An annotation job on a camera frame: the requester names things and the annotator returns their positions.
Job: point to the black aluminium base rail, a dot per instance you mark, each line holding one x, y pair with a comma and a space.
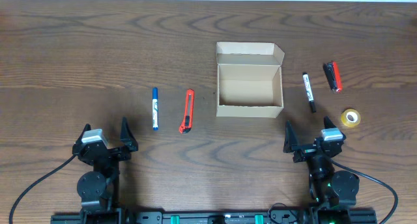
269, 217

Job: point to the red black stapler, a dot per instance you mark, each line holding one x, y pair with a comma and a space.
332, 74

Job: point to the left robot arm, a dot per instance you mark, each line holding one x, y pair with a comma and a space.
99, 188

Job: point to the open cardboard box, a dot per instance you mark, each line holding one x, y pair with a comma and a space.
249, 79

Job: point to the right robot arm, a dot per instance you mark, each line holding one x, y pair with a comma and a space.
334, 191

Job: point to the red utility knife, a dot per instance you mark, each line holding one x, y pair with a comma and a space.
186, 124

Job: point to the yellow tape roll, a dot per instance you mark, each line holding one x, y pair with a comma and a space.
350, 118

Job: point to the black whiteboard marker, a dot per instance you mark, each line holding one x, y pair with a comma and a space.
309, 92

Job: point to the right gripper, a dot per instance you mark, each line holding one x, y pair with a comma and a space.
308, 150

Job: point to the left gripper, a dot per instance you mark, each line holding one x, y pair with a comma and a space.
109, 153

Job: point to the blue whiteboard marker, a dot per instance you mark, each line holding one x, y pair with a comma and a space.
155, 123

